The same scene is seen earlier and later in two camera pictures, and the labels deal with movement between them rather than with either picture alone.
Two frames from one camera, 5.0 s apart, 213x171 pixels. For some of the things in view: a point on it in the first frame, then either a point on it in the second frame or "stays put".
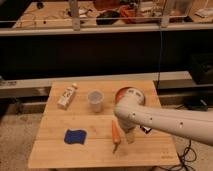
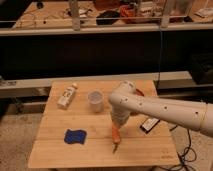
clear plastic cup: x=95 y=99 stays put
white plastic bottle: x=66 y=97 stays put
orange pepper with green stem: x=116 y=136 stays put
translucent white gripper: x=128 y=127 → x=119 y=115
